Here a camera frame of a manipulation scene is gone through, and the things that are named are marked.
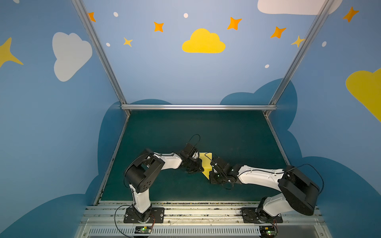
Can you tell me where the yellow square paper sheet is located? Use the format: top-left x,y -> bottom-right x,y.
199,152 -> 213,180

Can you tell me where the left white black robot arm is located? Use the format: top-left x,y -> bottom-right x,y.
124,147 -> 204,223

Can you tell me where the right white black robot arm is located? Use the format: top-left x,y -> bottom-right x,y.
208,164 -> 320,224

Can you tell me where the right green circuit board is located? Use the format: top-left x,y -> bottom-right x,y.
260,226 -> 277,238

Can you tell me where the green circuit board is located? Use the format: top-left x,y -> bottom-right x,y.
134,226 -> 152,234
260,226 -> 277,238

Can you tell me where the left green circuit board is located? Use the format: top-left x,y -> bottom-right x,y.
134,226 -> 152,234

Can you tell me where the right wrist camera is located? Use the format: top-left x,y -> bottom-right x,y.
210,157 -> 231,173

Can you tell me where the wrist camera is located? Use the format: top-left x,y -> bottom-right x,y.
180,143 -> 199,161
210,157 -> 231,173

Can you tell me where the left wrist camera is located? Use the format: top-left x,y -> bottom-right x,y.
180,143 -> 199,161

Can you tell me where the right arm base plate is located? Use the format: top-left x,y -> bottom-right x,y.
240,207 -> 283,224

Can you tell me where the white slotted cable duct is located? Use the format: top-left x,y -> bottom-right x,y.
87,226 -> 261,238

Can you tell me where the rear aluminium frame crossbar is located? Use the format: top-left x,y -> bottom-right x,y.
121,104 -> 277,111

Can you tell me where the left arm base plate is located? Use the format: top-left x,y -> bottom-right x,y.
123,207 -> 165,224

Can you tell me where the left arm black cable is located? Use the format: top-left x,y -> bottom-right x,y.
114,133 -> 201,238

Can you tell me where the front aluminium rail bed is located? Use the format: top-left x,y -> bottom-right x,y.
75,201 -> 332,238

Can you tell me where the left aluminium frame post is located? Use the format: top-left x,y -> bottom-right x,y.
71,0 -> 127,106

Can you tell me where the aluminium frame post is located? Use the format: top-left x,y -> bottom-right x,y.
269,0 -> 335,111
71,0 -> 127,106

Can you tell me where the right aluminium frame post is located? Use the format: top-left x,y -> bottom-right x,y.
269,0 -> 335,111

